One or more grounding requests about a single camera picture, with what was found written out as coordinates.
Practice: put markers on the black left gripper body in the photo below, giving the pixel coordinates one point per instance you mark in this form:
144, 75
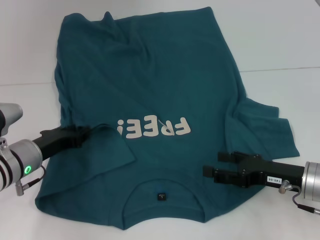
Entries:
55, 141

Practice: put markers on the teal t-shirt with FREE print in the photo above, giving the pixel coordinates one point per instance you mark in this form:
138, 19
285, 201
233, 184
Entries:
162, 87

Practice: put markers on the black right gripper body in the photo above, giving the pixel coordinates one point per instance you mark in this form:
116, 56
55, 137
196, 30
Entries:
257, 172

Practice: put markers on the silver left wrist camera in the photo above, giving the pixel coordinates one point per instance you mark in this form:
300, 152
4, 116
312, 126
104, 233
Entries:
10, 115

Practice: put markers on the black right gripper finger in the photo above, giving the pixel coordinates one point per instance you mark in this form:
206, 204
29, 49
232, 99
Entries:
225, 176
227, 156

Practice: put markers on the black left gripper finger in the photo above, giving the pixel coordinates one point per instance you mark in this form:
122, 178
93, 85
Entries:
79, 143
81, 132

